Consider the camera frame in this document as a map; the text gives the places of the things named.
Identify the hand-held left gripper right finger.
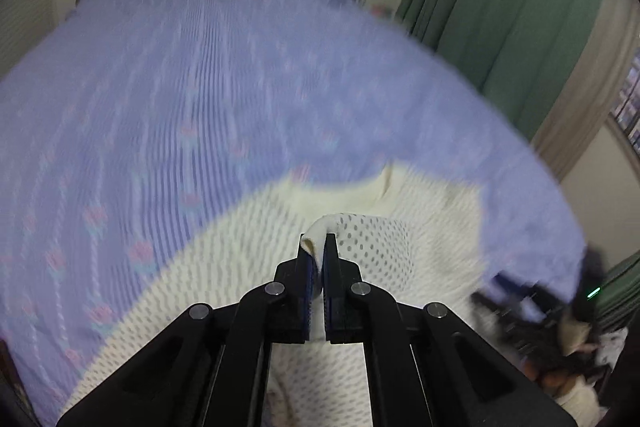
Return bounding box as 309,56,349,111
322,233,576,427

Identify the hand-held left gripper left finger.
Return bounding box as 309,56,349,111
57,233,321,427

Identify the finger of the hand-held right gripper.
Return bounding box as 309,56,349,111
470,274,556,338

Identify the white dotted small garment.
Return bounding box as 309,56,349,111
62,162,598,427

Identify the person's right hand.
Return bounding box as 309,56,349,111
535,364,598,398

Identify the window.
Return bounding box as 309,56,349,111
607,52,640,158

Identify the beige curtain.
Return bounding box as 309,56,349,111
530,0,640,180

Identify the purple floral bedsheet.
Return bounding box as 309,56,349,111
0,0,588,427

